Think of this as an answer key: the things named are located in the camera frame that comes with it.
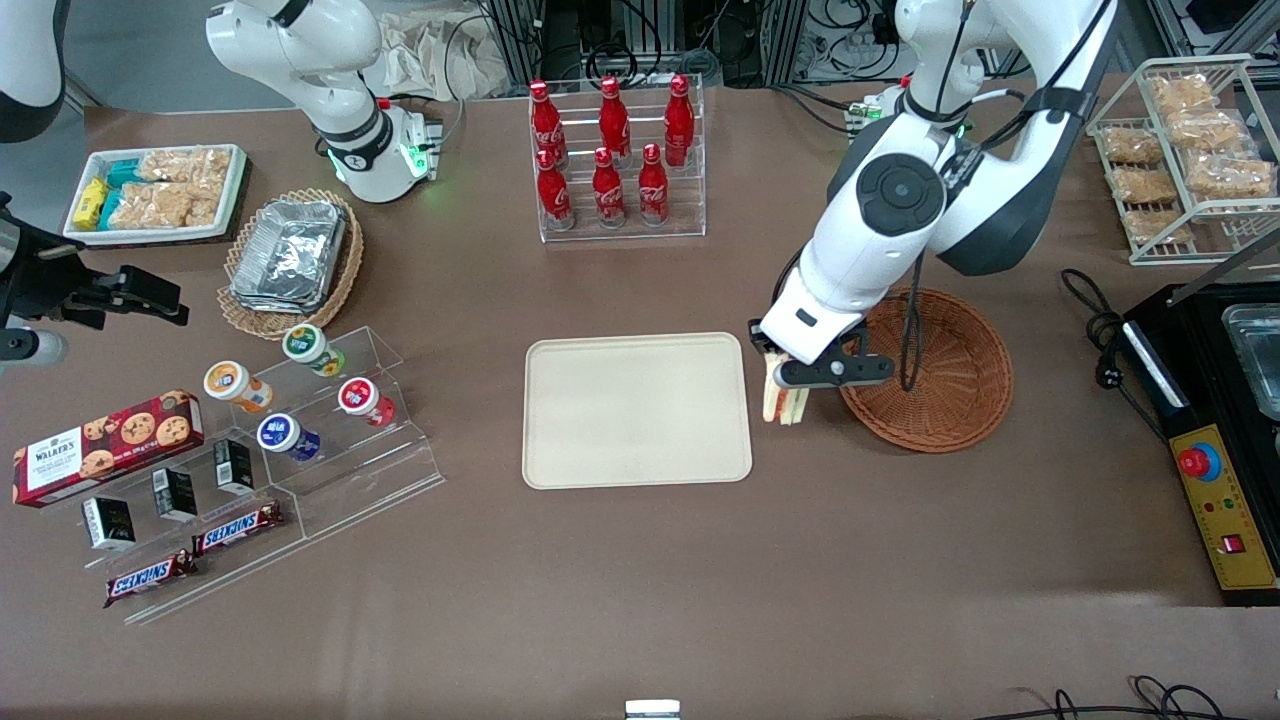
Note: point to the white rectangular snack tray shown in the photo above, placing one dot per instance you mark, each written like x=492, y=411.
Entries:
x=238, y=175

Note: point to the green lid yogurt cup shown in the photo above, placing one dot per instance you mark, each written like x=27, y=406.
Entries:
x=308, y=346

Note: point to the clear acrylic stepped display stand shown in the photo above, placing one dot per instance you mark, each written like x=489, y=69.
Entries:
x=340, y=480

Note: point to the layered sandwich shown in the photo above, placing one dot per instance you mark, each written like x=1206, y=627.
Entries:
x=785, y=405

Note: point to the red Coca-Cola bottle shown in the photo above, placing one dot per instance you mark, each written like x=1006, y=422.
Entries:
x=613, y=115
x=607, y=188
x=543, y=120
x=679, y=115
x=553, y=192
x=652, y=185

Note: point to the beige rectangular serving tray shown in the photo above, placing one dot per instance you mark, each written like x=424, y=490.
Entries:
x=637, y=410

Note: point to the small black carton box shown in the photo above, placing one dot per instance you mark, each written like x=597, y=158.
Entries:
x=234, y=466
x=174, y=493
x=108, y=523

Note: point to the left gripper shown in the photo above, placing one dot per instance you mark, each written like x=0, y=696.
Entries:
x=756, y=337

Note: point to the yellow snack packet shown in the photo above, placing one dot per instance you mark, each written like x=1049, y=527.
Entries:
x=90, y=202

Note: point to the rice cracker snack packet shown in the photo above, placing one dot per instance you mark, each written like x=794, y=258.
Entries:
x=1158, y=226
x=1228, y=176
x=150, y=205
x=1205, y=128
x=168, y=165
x=1182, y=93
x=212, y=168
x=1146, y=185
x=1132, y=146
x=205, y=212

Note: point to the round brown wicker basket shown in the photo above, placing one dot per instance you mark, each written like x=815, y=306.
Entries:
x=950, y=390

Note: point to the orange lid yogurt cup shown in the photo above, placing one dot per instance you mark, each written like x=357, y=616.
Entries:
x=232, y=384

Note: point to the grey metal rod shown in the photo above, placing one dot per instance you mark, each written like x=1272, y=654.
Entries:
x=1225, y=268

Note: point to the steel appliance pan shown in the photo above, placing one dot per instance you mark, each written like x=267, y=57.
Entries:
x=1258, y=355

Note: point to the blue lid yogurt cup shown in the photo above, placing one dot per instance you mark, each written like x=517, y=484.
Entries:
x=285, y=436

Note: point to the red lid yogurt cup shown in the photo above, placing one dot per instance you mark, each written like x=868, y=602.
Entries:
x=363, y=399

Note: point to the yellow control panel box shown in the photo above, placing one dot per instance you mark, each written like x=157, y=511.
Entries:
x=1225, y=510

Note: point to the red tartan Walkers cookie box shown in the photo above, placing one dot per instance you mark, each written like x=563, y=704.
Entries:
x=105, y=447

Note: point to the small white block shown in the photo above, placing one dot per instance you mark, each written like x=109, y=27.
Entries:
x=652, y=710

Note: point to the stack of foil trays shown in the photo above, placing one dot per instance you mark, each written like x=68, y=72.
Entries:
x=290, y=255

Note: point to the oval light wicker basket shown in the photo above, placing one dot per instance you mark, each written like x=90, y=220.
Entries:
x=345, y=270

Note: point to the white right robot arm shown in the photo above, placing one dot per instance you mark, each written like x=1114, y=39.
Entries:
x=330, y=100

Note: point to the black countertop appliance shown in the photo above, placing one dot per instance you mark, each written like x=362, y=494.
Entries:
x=1200, y=340

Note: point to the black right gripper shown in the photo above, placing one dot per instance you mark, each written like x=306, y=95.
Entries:
x=52, y=282

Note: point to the teal snack packet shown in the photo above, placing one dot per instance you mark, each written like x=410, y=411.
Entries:
x=112, y=208
x=123, y=173

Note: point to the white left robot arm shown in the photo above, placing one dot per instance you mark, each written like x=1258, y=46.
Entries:
x=900, y=190

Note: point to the clear acrylic bottle rack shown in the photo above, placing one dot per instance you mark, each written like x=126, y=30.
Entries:
x=625, y=225

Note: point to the crumpled white bag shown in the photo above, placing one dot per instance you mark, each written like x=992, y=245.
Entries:
x=440, y=55

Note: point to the Snickers chocolate bar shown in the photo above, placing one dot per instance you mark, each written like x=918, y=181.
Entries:
x=150, y=578
x=238, y=527

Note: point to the aluminium equipment frame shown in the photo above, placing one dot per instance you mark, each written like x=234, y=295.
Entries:
x=640, y=35

